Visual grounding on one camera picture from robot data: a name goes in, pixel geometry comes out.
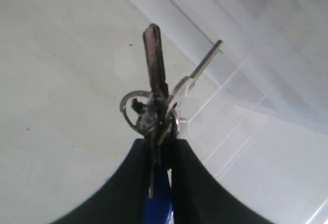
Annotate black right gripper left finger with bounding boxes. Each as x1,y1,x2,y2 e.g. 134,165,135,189
54,139,150,224

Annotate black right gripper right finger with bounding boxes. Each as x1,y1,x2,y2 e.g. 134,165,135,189
163,138,270,224

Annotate key bunch with blue fob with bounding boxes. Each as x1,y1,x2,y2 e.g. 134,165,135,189
119,24,223,223

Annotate clear wide drawer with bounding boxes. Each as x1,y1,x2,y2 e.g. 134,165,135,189
107,0,328,224

